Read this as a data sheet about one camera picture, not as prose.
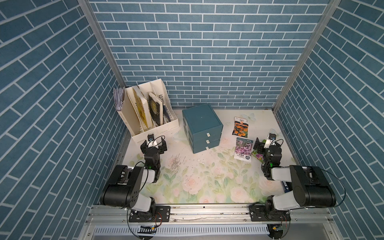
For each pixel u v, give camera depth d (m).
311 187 0.45
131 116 0.99
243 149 0.97
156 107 1.00
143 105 0.91
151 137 0.75
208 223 0.72
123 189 0.44
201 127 0.83
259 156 0.92
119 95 0.87
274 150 0.74
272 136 0.77
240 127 1.09
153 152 0.77
